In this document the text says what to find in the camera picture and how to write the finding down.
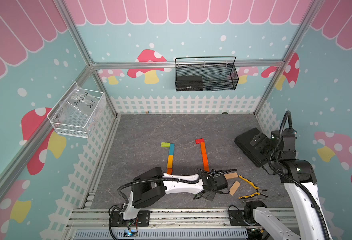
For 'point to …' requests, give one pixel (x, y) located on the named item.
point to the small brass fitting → (147, 112)
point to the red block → (198, 141)
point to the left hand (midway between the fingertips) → (206, 195)
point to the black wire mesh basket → (205, 73)
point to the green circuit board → (127, 233)
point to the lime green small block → (165, 144)
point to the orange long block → (170, 171)
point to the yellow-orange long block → (170, 161)
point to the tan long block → (231, 175)
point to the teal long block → (171, 149)
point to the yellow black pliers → (258, 193)
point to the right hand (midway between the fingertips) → (261, 140)
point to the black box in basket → (189, 83)
